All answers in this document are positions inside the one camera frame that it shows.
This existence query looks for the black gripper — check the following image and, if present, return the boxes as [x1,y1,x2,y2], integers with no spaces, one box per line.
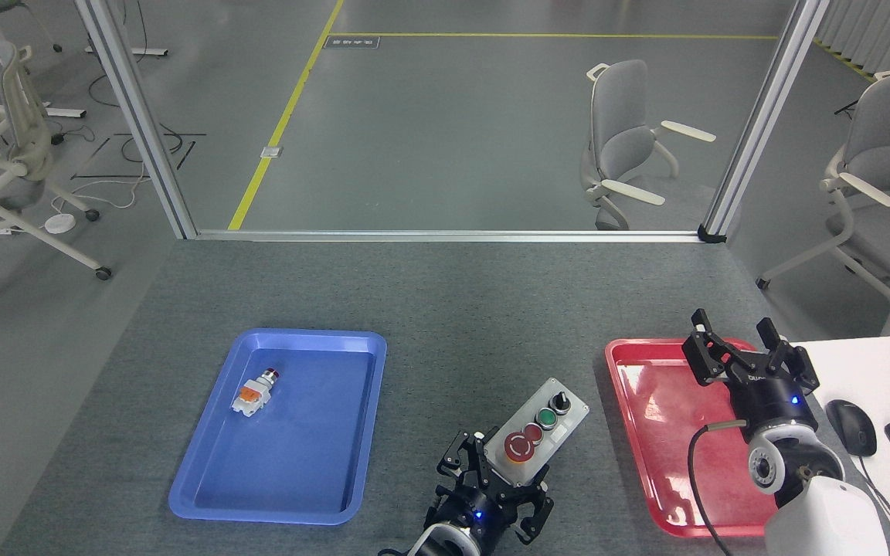
[682,309,821,443]
[431,430,555,554]

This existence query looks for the grey control box with buttons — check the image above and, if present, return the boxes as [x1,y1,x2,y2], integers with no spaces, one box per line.
[484,378,591,490]

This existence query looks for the red plastic tray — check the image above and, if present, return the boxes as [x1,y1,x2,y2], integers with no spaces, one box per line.
[605,337,782,539]

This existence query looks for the white desk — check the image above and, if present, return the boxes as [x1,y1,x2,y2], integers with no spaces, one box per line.
[789,334,890,556]

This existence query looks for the black computer mouse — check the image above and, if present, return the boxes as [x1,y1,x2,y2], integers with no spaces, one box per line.
[825,399,878,458]

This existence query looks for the blue plastic tray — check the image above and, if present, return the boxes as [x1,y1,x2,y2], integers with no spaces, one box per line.
[168,329,388,527]

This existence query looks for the grey chair with flat armrests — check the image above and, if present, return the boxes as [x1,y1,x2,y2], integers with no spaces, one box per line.
[580,59,717,231]

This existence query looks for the white desk foot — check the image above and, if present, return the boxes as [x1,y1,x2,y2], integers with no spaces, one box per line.
[86,46,169,59]
[0,106,87,120]

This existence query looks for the white mesh office chair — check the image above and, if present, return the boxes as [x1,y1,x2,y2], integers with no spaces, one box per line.
[0,42,114,321]

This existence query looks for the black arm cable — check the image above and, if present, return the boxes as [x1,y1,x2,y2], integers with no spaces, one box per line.
[686,419,748,556]

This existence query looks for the silver aluminium post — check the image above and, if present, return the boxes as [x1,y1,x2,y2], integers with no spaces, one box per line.
[701,0,832,240]
[74,0,199,240]

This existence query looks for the silver aluminium rail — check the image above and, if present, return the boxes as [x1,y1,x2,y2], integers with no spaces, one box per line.
[194,229,705,244]

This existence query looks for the small red push button switch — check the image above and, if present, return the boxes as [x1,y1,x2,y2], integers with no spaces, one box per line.
[230,370,282,419]

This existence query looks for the black floor cable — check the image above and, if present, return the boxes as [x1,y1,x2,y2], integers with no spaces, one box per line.
[88,73,192,165]

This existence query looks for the white floor cable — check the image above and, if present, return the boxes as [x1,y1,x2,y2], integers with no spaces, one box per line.
[51,171,151,214]

